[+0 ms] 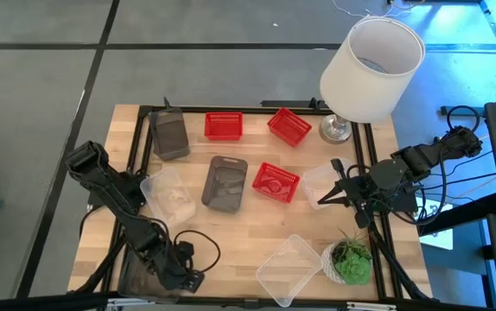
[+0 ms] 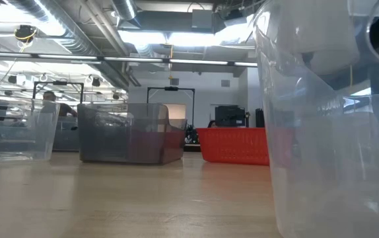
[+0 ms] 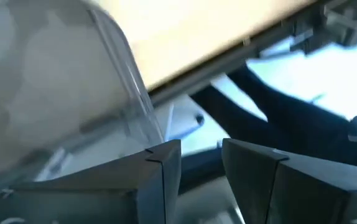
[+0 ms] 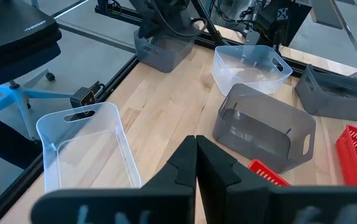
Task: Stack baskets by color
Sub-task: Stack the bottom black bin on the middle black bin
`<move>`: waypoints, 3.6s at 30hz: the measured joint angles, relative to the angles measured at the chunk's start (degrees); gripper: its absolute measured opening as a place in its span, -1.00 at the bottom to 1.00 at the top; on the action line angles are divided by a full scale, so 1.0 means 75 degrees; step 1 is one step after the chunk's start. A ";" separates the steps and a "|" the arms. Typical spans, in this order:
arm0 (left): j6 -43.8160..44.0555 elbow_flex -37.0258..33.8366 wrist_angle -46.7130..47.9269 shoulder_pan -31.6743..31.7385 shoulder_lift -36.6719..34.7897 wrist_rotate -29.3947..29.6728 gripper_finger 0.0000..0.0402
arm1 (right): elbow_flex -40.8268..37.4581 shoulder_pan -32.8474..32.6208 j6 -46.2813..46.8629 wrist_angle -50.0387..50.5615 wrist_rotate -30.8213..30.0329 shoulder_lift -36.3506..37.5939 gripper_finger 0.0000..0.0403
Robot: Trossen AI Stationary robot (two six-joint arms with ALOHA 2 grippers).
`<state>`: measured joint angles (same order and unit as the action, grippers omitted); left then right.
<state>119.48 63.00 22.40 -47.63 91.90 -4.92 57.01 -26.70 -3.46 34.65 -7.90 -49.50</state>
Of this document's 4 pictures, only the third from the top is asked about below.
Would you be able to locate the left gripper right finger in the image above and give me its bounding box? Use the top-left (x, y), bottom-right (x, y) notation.
top-left (221, 138), bottom-right (357, 224)

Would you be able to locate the clear plastic basket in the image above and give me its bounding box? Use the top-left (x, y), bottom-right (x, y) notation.
top-left (0, 0), bottom-right (164, 183)

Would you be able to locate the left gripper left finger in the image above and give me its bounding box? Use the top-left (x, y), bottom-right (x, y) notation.
top-left (0, 139), bottom-right (182, 224)

